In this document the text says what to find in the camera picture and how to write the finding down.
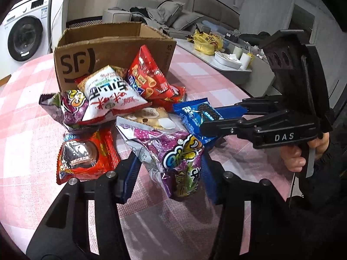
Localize red chocolate pie packet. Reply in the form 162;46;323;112
56;128;121;185

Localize red roll snack packet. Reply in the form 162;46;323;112
127;45;177;100

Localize black jacket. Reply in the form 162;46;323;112
240;31;272;47

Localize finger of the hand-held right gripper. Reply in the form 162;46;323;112
214;95;284;119
199;113;261;139

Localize grey sofa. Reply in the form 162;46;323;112
102;0;242;38

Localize white food container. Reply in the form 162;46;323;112
214;51;242;70

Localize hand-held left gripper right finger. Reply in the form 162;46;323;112
202;154;307;260

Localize white noodle snack packet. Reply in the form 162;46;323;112
74;65;152;125

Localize white washing machine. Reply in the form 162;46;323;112
1;0;54;62

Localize clear biscuit packet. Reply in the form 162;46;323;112
116;106;177;131

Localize pink checked tablecloth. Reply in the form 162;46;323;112
0;43;299;260

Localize person's right forearm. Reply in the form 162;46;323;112
287;141;347;260

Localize white coffee table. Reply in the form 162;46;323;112
169;30;253;88

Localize brown cardboard box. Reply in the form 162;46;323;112
54;22;177;93

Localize grey pillow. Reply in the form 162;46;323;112
157;1;185;24
173;12;204;31

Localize purple snack packet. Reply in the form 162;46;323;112
39;89;90;127
116;116;205;200

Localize person's right hand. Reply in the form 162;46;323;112
280;133;331;172

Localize small red shiny packet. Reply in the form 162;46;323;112
152;85;188;113

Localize yellow plastic bag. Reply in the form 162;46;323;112
192;30;224;56

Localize grey blanket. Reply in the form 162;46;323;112
142;8;174;31

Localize black patterned panel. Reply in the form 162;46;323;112
66;16;104;29

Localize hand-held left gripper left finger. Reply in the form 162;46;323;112
26;152;142;260

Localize blue cookie packet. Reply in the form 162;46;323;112
173;97;226;145

